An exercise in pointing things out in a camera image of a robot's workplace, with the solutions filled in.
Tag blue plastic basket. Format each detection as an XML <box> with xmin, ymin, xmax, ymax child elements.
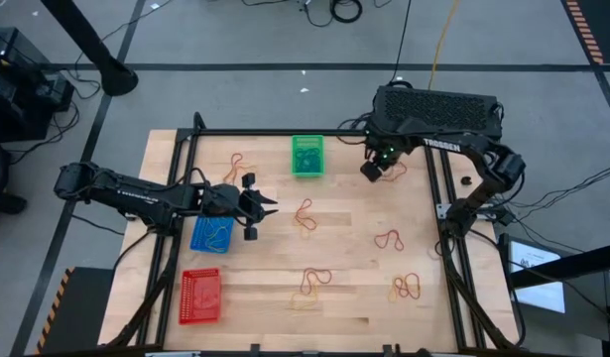
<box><xmin>189</xmin><ymin>215</ymin><xmax>236</xmax><ymax>255</ymax></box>

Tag black caster foot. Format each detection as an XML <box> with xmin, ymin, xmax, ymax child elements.
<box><xmin>0</xmin><ymin>191</ymin><xmax>29</xmax><ymax>217</ymax></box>

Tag yellow cable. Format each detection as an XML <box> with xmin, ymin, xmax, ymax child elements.
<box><xmin>427</xmin><ymin>0</ymin><xmax>462</xmax><ymax>91</ymax></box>

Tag black pole stand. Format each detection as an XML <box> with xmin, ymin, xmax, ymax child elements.
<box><xmin>39</xmin><ymin>0</ymin><xmax>140</xmax><ymax>98</ymax></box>

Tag black mesh computer case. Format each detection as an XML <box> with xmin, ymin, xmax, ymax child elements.
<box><xmin>372</xmin><ymin>84</ymin><xmax>504</xmax><ymax>161</ymax></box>

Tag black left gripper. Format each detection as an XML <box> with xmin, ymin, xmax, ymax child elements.
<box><xmin>198</xmin><ymin>172</ymin><xmax>280</xmax><ymax>243</ymax></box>

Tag green plastic basket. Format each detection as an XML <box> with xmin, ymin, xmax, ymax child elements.
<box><xmin>291</xmin><ymin>134</ymin><xmax>326</xmax><ymax>179</ymax></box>

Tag black equipment rack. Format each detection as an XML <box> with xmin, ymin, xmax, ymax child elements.
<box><xmin>0</xmin><ymin>25</ymin><xmax>75</xmax><ymax>143</ymax></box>

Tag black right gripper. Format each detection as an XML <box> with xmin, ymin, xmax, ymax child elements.
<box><xmin>359</xmin><ymin>126</ymin><xmax>411</xmax><ymax>184</ymax></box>

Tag red rubber band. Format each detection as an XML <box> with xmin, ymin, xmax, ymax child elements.
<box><xmin>293</xmin><ymin>197</ymin><xmax>319</xmax><ymax>232</ymax></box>
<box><xmin>373</xmin><ymin>228</ymin><xmax>406</xmax><ymax>253</ymax></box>
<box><xmin>397</xmin><ymin>271</ymin><xmax>424</xmax><ymax>301</ymax></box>
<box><xmin>299</xmin><ymin>267</ymin><xmax>334</xmax><ymax>296</ymax></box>
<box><xmin>382</xmin><ymin>162</ymin><xmax>409</xmax><ymax>183</ymax></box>

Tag red plastic basket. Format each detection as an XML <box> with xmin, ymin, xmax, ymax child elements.
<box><xmin>179</xmin><ymin>268</ymin><xmax>222</xmax><ymax>326</ymax></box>

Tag black bar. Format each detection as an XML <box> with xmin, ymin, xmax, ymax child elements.
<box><xmin>510</xmin><ymin>241</ymin><xmax>610</xmax><ymax>290</ymax></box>

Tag computer monitor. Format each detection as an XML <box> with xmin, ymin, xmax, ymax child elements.
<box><xmin>497</xmin><ymin>232</ymin><xmax>568</xmax><ymax>316</ymax></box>

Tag black mat hazard stripes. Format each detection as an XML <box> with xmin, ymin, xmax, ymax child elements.
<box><xmin>561</xmin><ymin>0</ymin><xmax>610</xmax><ymax>65</ymax></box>
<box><xmin>35</xmin><ymin>266</ymin><xmax>116</xmax><ymax>356</ymax></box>

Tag rubber bands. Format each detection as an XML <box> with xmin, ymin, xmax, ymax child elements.
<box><xmin>229</xmin><ymin>152</ymin><xmax>245</xmax><ymax>185</ymax></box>

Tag black cable bundle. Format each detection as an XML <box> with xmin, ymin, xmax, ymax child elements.
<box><xmin>487</xmin><ymin>143</ymin><xmax>610</xmax><ymax>259</ymax></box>
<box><xmin>336</xmin><ymin>113</ymin><xmax>376</xmax><ymax>148</ymax></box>
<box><xmin>6</xmin><ymin>49</ymin><xmax>105</xmax><ymax>168</ymax></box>

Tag coiled black cable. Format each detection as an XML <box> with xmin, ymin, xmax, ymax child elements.
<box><xmin>328</xmin><ymin>0</ymin><xmax>364</xmax><ymax>25</ymax></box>

